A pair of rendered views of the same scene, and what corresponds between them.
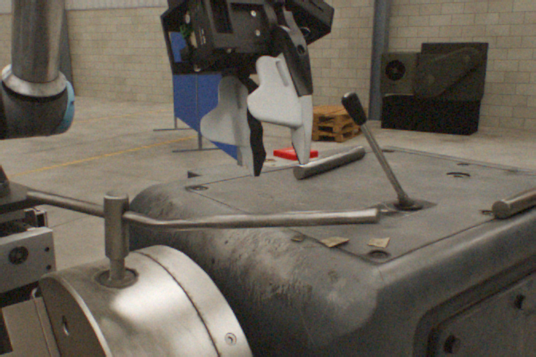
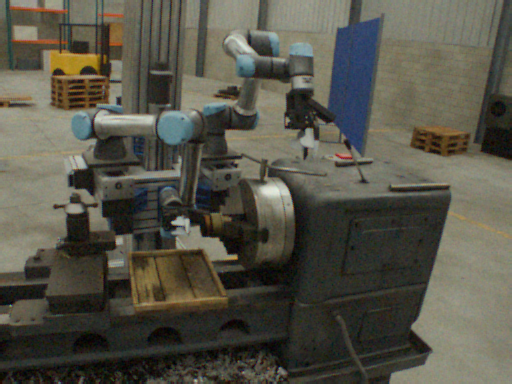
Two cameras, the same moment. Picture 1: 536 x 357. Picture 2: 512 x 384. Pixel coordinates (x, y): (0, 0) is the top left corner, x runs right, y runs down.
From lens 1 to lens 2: 0.90 m
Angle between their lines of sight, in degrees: 19
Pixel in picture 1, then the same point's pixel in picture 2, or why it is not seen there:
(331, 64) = (452, 94)
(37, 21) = (251, 87)
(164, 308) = (272, 192)
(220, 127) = (295, 144)
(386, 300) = (330, 200)
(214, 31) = (294, 121)
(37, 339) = (236, 196)
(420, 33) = not seen: outside the picture
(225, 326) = (287, 201)
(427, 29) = not seen: outside the picture
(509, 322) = (388, 228)
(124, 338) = (259, 196)
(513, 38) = not seen: outside the picture
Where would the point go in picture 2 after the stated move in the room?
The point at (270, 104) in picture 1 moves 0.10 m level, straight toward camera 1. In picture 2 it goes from (306, 141) to (296, 147)
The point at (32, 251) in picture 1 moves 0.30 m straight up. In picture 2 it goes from (232, 176) to (238, 111)
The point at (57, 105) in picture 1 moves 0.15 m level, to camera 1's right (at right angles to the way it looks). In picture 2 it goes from (251, 119) to (282, 123)
